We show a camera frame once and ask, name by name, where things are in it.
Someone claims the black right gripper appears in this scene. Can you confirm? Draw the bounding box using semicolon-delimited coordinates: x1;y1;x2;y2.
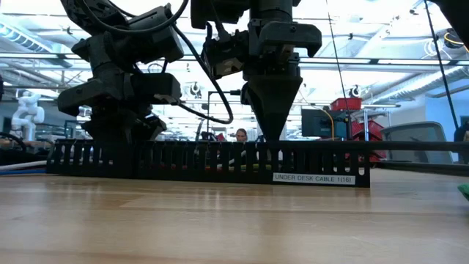
240;19;324;142

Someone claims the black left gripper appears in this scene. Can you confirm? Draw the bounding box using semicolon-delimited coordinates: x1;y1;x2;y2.
56;31;182;142

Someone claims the black slotted cable duct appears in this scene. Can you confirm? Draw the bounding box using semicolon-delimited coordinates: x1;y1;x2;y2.
45;138;371;188

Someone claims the bundle of coloured wires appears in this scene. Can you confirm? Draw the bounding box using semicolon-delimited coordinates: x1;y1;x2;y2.
0;160;48;172

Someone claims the blue cable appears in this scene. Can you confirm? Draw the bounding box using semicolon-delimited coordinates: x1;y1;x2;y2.
0;167;48;177

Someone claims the black duct cover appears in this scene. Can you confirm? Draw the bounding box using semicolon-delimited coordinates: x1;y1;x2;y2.
139;139;469;153

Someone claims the computer monitor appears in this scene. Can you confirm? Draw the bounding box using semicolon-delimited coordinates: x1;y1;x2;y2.
300;108;348;139

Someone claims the white robot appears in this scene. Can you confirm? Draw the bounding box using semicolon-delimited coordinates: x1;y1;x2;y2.
10;90;46;142

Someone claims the red bin shelf rack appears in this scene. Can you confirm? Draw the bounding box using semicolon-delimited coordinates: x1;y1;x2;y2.
328;96;386;163

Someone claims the long ceiling light bar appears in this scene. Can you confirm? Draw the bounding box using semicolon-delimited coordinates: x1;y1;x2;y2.
0;52;469;66

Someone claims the grey mesh office chair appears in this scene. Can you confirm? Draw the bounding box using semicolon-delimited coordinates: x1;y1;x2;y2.
380;120;454;165

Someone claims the black left wrist camera cable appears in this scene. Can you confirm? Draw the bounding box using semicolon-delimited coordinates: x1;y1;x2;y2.
81;0;235;125

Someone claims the black camera stand frame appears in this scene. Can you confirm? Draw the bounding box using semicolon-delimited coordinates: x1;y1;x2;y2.
206;89;243;142

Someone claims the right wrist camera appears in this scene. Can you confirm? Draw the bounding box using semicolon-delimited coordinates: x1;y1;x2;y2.
201;28;254;80

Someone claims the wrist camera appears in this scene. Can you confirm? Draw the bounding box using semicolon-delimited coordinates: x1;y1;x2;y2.
123;3;186;66
201;28;254;80

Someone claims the yellow hanging cable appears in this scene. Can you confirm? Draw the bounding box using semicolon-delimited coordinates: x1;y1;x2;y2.
321;107;336;142

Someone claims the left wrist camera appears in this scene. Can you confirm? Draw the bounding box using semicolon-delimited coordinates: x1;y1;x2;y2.
123;3;186;66

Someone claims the silver ventilation duct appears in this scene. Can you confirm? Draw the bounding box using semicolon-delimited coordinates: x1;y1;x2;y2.
369;65;469;106
0;20;74;69

